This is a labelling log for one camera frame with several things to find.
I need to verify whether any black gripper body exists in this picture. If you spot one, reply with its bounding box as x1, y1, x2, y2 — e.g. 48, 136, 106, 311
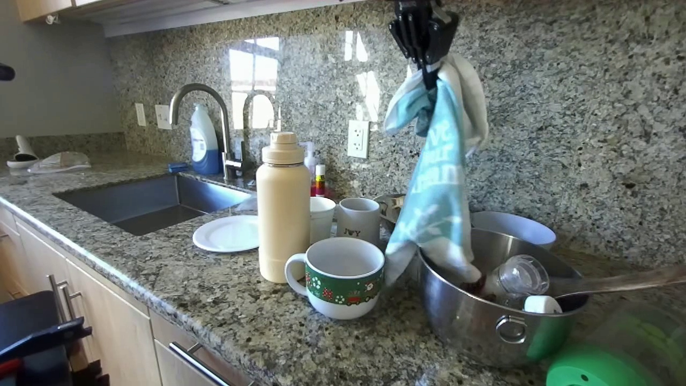
388, 0, 462, 33

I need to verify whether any teal and white towel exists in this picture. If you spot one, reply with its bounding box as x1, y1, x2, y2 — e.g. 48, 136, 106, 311
381, 51, 492, 287

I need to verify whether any white round plate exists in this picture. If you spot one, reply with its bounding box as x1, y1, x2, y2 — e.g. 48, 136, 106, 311
191, 212, 262, 254

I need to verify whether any small orange bottle white cap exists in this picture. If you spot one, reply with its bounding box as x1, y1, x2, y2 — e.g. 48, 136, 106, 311
311, 163, 329, 199

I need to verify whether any plain white mug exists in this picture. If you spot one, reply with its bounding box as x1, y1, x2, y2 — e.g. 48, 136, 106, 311
308, 195, 338, 244
333, 195, 384, 246

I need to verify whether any grey blue bowl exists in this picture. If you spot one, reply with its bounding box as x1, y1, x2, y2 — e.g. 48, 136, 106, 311
470, 209, 560, 253

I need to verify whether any tall curved steel faucet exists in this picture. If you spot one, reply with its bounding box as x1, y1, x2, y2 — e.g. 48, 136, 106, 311
166, 80, 243, 183

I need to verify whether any cream insulated water bottle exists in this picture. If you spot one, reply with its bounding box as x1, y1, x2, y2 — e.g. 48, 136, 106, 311
254, 130, 312, 285

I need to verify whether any white and blue soap bottle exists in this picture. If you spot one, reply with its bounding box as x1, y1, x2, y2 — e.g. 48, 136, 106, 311
186, 103, 224, 180

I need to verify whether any clear plastic cup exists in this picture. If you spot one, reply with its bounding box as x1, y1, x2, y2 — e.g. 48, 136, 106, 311
484, 253, 552, 301

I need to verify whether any white mug with green band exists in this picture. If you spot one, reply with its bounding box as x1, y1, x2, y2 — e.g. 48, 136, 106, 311
282, 236, 388, 322

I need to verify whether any wooden upper cabinet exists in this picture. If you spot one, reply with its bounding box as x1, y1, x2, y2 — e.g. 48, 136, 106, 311
13, 0, 344, 39

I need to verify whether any wooden cabinet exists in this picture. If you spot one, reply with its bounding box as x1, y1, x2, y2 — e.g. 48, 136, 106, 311
0, 203, 252, 386
13, 0, 344, 39

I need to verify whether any white block in pot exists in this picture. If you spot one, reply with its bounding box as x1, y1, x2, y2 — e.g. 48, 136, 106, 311
523, 294, 566, 317

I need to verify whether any large steel pot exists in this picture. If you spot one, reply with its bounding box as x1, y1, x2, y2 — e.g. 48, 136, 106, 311
416, 224, 591, 371

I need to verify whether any stainless steel sink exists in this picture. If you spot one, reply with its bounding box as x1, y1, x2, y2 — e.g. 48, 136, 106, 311
50, 171, 254, 238

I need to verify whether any green plastic container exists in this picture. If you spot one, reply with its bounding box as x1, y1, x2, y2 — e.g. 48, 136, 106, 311
544, 297, 686, 386

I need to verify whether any crumpled clear plastic bag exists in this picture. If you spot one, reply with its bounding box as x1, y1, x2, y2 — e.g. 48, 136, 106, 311
27, 148, 94, 176

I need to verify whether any white small countertop object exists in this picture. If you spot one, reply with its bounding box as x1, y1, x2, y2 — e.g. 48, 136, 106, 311
3, 132, 39, 171

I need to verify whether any wooden lower cabinet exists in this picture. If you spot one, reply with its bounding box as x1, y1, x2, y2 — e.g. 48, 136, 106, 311
0, 203, 252, 386

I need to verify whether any black cart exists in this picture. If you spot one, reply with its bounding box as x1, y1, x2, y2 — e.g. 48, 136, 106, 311
0, 287, 94, 386

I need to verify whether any white wall power outlet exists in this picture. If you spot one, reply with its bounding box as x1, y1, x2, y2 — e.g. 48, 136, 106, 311
344, 117, 373, 160

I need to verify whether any long handled spoon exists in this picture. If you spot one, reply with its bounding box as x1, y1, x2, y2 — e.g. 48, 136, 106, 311
550, 262, 686, 301

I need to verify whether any steel drawer handle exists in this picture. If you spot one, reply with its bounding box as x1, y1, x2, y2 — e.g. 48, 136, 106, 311
166, 340, 231, 386

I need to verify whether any steel cabinet door handle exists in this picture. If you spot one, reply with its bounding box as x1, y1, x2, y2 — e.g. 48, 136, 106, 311
47, 271, 86, 325

